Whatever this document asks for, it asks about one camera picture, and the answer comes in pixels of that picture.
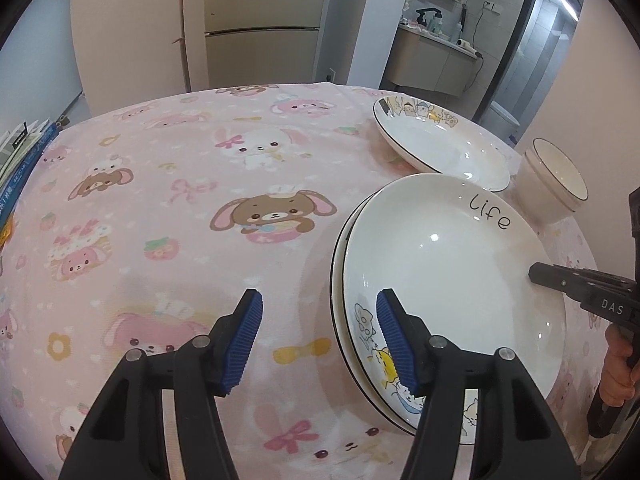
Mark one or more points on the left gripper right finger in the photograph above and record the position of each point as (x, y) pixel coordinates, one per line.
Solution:
(517, 436)

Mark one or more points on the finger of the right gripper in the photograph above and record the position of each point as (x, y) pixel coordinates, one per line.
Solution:
(588, 287)

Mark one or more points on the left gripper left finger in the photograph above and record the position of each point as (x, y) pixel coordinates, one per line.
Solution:
(123, 434)

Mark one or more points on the white bowl dark rim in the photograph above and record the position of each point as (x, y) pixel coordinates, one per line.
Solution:
(548, 185)

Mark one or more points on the white plate life lettering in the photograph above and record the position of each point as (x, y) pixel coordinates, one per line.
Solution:
(458, 257)

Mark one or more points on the white plate pink rim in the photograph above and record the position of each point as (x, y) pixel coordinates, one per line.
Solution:
(373, 371)

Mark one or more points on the white plate cartoon rim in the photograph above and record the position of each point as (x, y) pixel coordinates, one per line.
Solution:
(433, 139)

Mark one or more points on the person's right hand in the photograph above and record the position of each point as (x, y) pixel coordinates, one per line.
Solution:
(618, 380)

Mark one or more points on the white toilet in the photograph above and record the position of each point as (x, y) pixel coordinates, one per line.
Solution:
(500, 122)

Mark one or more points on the pink cartoon tablecloth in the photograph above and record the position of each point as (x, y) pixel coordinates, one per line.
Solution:
(139, 227)

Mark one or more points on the white hair dryer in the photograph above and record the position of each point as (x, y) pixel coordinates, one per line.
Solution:
(465, 45)

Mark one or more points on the bathroom vanity cabinet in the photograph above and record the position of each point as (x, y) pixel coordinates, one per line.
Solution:
(428, 64)

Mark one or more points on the stack of books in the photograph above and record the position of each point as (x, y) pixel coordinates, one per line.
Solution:
(21, 163)

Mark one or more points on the black faucet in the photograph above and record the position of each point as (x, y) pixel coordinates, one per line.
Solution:
(430, 18)

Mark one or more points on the beige three-door refrigerator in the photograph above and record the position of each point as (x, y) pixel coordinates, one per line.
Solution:
(261, 41)

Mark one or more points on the broom with wooden handle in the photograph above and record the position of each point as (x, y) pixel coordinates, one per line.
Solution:
(181, 41)

